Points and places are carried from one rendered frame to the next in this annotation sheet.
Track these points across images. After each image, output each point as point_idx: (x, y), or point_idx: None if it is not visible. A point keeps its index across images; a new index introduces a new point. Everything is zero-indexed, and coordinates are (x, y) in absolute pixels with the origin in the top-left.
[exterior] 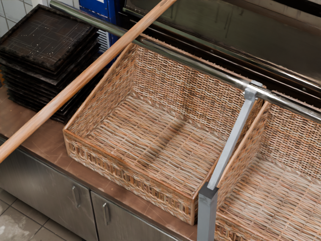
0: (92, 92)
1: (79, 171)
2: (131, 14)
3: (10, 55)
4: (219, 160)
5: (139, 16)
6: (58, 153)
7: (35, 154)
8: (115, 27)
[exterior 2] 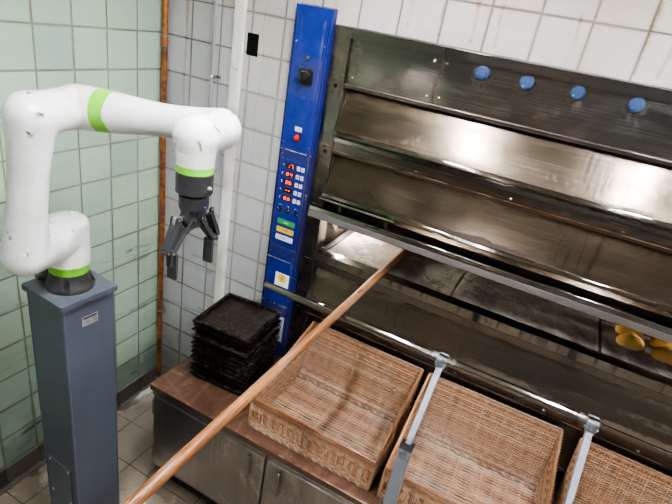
0: None
1: (259, 439)
2: None
3: (207, 330)
4: (415, 418)
5: None
6: (238, 422)
7: None
8: (323, 305)
